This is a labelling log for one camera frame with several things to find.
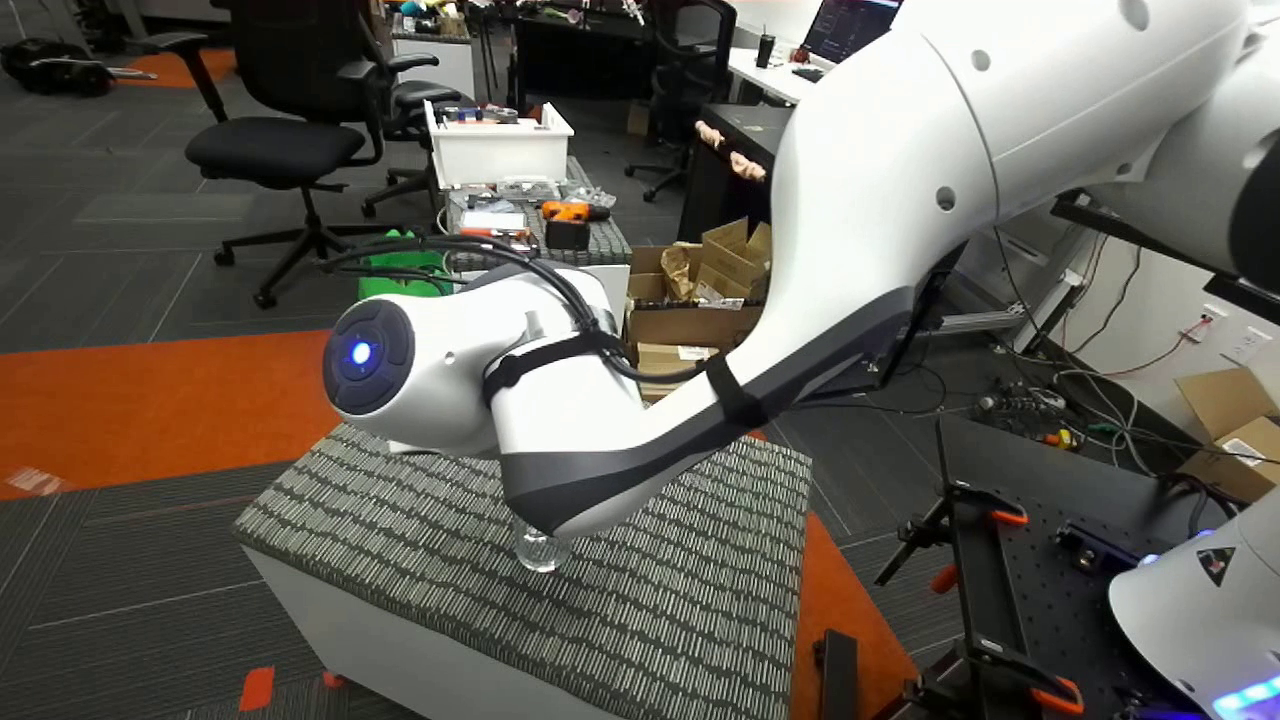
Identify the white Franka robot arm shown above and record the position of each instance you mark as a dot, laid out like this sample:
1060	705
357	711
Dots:
934	175

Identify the clear drinking glass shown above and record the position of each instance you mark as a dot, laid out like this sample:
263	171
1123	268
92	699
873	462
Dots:
541	555

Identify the small labelled cardboard box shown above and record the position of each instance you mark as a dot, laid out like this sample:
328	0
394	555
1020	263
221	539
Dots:
662	360

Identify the large flat cardboard box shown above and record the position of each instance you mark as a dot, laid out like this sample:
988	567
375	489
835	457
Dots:
680	324

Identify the open cardboard box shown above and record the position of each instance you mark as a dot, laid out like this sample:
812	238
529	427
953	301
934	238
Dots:
715	263

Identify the white cabinet with patterned top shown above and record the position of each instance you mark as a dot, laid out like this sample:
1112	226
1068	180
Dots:
587	240

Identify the orange black power tool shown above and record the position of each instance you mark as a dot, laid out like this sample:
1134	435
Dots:
565	216

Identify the black desk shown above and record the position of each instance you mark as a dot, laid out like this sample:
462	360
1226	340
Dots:
743	163

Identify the grey patterned table cloth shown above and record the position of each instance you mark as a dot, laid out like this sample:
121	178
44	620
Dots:
693	586

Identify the white plastic bin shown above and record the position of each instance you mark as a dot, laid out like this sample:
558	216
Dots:
501	146

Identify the green bag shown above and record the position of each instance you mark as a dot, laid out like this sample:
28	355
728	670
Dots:
394	280

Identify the black mesh office chair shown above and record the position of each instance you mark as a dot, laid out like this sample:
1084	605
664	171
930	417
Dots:
685	81

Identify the black cup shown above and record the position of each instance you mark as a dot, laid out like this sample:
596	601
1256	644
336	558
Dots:
766	48

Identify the orange black clamp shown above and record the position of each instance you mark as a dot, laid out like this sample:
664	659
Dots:
1020	681
974	512

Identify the laptop screen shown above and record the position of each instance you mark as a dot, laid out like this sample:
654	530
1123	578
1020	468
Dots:
845	24

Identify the white box table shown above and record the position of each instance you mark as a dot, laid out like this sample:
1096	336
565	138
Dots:
363	642

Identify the black breadboard table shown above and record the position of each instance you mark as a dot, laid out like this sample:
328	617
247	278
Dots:
1053	533

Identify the orange floor tape piece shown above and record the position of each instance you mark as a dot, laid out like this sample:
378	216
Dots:
258	689

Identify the black metal mounting bar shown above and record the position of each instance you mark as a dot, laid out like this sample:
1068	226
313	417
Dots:
1172	246

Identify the cardboard box with white label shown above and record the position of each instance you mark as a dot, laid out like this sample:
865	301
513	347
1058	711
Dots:
1235	435

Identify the black bag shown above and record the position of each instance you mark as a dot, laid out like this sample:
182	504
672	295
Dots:
52	66

